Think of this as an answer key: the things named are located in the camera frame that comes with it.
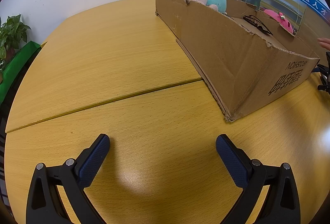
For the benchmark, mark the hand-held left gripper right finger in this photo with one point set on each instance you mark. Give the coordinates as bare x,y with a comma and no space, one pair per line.
232,162

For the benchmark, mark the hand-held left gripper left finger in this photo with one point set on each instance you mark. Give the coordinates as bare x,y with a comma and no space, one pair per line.
95,159

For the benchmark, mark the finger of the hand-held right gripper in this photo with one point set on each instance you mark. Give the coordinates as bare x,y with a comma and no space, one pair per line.
322,69
324,87

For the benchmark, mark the large cardboard box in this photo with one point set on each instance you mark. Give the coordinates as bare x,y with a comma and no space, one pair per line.
232,53

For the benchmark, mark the wooden desktop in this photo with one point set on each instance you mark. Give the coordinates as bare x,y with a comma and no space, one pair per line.
116,58

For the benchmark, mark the person's right hand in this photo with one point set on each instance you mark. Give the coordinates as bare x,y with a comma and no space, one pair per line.
325,43

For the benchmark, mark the black glasses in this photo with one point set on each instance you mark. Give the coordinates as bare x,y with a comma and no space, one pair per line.
261,28

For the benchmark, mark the green cloth covered table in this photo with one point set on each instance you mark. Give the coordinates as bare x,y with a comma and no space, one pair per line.
18,58

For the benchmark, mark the large potted green plant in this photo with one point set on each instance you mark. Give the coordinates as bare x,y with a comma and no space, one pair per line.
13,30

